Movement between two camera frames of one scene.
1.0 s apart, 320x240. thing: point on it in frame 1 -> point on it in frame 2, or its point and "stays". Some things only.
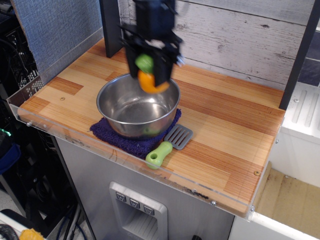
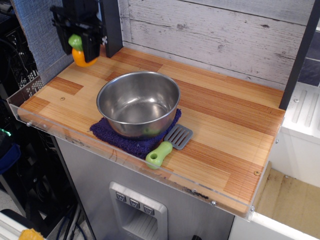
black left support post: x=111 y=26 stays
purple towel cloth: x=140 y=147 stays
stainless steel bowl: x=132 y=112 stays
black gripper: x=155 y=22 -> x=83 y=17
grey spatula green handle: x=177 y=137 stays
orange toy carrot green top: x=144 y=64 -> x=75 y=41
